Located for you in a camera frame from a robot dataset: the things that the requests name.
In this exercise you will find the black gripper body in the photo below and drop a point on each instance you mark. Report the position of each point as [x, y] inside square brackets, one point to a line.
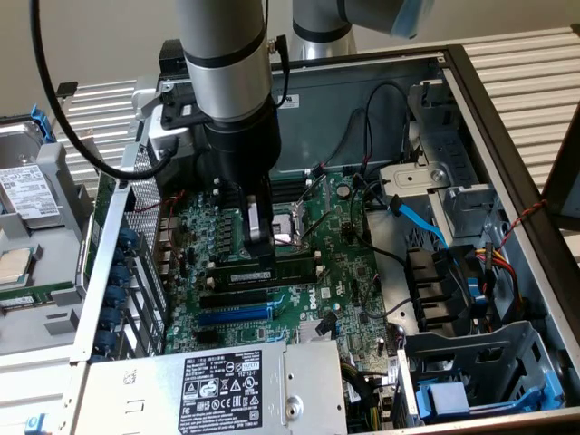
[244, 145]

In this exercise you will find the green RAM stick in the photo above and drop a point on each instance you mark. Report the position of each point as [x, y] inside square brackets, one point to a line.
[294, 269]
[45, 293]

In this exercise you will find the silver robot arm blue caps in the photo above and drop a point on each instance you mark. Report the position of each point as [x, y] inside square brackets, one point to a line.
[226, 68]

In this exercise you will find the RAM slot white latches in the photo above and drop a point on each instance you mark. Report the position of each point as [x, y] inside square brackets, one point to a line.
[235, 262]
[290, 193]
[290, 181]

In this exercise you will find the RAM slot black latches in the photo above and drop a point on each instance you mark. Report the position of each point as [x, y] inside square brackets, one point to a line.
[290, 187]
[254, 286]

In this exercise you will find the CPU socket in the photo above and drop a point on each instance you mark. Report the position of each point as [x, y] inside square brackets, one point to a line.
[285, 224]

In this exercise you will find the thin metal locking lever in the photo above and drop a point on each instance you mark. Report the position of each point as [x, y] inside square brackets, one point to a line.
[315, 225]

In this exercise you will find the long black expansion slot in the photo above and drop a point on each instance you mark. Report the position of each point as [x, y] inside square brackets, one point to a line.
[235, 299]

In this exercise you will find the open grey PC case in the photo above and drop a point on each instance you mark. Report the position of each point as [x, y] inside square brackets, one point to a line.
[326, 113]

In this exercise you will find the silver coin cell battery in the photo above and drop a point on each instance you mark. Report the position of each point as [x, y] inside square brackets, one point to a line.
[344, 189]

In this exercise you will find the blue expansion slot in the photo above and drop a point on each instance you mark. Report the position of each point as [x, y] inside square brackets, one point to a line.
[235, 314]

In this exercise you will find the green motherboard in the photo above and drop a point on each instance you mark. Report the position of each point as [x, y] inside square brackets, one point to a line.
[358, 254]

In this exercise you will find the black box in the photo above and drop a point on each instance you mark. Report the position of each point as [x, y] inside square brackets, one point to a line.
[172, 56]

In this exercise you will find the silver chipset heatsink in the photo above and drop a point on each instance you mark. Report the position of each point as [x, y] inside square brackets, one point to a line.
[308, 333]

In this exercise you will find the short black expansion slot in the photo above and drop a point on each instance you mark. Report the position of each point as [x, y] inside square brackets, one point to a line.
[207, 335]

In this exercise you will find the blue card retention clip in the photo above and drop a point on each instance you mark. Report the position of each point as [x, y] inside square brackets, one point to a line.
[110, 318]
[116, 296]
[128, 238]
[104, 341]
[121, 275]
[119, 257]

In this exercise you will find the green graphics card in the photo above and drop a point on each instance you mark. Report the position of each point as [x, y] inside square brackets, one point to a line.
[102, 213]

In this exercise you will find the small black clip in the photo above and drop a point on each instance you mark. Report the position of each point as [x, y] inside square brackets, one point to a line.
[66, 89]

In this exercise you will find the silver power supply unit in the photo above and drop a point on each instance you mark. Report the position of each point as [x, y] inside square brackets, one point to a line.
[149, 389]

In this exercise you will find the grey metal drive cage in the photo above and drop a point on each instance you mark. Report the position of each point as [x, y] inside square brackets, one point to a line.
[457, 149]

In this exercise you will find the grey parts rack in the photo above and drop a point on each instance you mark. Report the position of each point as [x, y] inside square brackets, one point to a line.
[50, 254]

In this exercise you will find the silver hard disk white label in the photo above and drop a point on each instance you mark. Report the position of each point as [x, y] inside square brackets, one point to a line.
[27, 190]

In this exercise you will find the blue disk caddy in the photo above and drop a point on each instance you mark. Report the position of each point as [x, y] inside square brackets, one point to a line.
[423, 403]

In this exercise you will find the silver CPU chip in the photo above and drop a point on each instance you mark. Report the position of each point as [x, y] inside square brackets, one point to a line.
[13, 267]

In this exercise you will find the grey disk bay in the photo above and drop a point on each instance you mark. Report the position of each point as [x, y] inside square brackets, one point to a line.
[498, 344]

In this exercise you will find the small blue latch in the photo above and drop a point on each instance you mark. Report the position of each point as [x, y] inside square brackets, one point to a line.
[35, 423]

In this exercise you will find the black camera bracket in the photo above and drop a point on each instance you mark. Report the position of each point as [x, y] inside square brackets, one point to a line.
[170, 118]

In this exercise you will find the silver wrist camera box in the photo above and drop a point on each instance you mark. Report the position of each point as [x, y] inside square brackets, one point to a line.
[158, 136]

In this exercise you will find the silver metal bracket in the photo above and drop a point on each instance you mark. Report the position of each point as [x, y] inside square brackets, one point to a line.
[408, 179]

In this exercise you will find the blue plastic disk rail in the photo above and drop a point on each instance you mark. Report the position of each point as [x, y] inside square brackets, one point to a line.
[45, 127]

